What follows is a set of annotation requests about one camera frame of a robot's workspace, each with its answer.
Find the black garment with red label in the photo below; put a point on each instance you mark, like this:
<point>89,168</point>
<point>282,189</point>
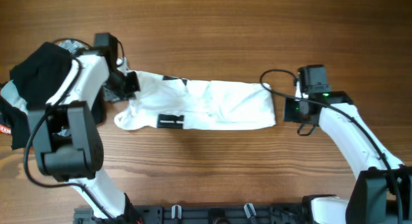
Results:
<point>13,121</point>

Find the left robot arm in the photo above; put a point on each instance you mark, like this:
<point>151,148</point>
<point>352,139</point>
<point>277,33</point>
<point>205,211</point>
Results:
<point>64,148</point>

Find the black folded garment top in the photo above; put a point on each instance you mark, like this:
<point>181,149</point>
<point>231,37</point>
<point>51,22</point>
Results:
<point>40,76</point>

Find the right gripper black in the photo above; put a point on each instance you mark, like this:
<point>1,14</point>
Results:
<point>288,114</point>

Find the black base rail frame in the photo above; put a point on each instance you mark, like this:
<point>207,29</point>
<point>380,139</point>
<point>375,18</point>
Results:
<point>279,213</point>

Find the light blue denim jeans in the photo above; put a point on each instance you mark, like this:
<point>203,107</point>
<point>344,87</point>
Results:
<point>9,91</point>

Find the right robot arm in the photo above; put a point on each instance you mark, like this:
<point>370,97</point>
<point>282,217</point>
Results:
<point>382,192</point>

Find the white t-shirt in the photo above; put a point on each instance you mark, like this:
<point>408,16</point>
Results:
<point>178,103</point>

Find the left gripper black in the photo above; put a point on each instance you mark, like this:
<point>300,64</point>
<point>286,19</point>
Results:
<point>134,80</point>

